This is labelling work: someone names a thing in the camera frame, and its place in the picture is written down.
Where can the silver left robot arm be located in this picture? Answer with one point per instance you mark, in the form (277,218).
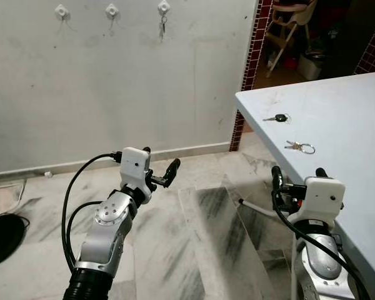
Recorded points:
(106,231)

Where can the white wall hook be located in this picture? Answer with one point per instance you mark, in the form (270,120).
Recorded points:
(62,10)
(164,7)
(112,10)

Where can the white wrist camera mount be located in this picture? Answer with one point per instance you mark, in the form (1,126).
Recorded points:
(134,165)
(325,197)

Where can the hanging metal keys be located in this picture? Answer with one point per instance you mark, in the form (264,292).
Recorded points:
(164,26)

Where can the wooden high chair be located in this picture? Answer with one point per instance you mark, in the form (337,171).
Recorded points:
(294,19)

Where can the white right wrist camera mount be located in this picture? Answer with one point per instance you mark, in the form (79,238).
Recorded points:
(325,197)

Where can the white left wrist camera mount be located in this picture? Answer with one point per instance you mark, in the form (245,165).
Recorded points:
(134,165)

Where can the white table leg brace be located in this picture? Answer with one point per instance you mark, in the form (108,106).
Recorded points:
(259,208)

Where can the key with black head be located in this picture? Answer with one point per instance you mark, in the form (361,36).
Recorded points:
(280,117)

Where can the white plastic table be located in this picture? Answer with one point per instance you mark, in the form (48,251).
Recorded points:
(344,137)

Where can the round black floor object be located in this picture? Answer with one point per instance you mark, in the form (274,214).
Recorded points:
(3,240)

